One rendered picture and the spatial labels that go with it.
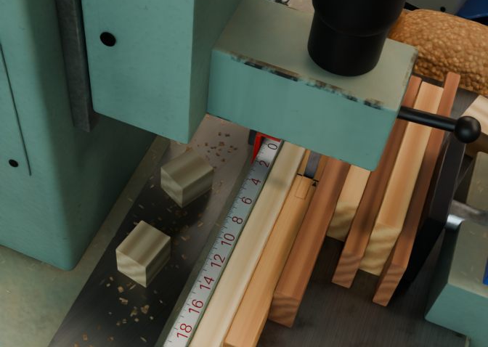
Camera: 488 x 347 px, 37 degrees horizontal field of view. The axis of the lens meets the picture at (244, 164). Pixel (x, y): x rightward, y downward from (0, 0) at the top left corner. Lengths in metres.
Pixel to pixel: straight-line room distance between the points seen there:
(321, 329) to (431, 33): 0.34
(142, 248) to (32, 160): 0.15
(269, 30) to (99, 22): 0.12
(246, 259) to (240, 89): 0.13
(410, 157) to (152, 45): 0.24
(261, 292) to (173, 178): 0.22
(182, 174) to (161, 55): 0.27
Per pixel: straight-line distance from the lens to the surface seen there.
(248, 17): 0.54
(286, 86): 0.51
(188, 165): 0.74
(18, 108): 0.54
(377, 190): 0.60
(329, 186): 0.60
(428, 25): 0.79
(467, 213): 0.60
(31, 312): 0.70
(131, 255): 0.68
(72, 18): 0.50
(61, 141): 0.57
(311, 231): 0.57
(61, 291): 0.71
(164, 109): 0.52
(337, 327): 0.59
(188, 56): 0.47
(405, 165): 0.60
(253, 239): 0.56
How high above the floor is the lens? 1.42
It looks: 52 degrees down
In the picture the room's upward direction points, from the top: 8 degrees clockwise
